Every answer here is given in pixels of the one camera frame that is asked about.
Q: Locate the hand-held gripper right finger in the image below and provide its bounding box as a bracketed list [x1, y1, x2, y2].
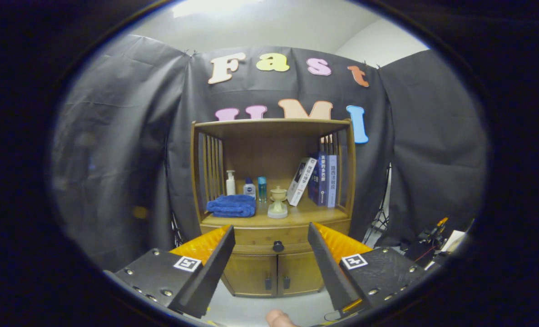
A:
[307, 222, 429, 317]

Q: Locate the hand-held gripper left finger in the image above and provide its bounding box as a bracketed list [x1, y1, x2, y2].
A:
[104, 225, 237, 319]

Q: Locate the wooden drawer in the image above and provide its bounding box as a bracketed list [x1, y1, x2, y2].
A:
[200, 218, 351, 255]

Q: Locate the wooden cabinet door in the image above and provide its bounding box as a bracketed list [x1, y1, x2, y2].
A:
[222, 253, 277, 297]
[278, 252, 326, 295]

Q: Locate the wooden countertop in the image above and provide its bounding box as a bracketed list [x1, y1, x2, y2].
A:
[201, 198, 349, 228]

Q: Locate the wooden cabinet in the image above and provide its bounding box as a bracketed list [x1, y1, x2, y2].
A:
[190, 119, 357, 298]

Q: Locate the black tripod stand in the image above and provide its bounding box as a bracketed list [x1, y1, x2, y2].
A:
[362, 163, 392, 246]
[165, 136, 186, 248]

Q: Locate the blue folded towel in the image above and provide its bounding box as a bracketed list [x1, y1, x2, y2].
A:
[206, 194, 257, 218]

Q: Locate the pale blue book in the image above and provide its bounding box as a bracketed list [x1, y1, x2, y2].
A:
[326, 154, 338, 208]

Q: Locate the dark blue book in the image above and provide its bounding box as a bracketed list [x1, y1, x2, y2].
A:
[308, 152, 329, 206]

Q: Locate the white book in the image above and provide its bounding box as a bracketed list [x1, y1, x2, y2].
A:
[287, 157, 318, 207]

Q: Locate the black device with orange part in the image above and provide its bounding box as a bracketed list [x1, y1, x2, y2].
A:
[401, 217, 467, 268]

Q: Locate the black backdrop cloth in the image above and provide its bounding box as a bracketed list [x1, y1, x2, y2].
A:
[51, 34, 488, 273]

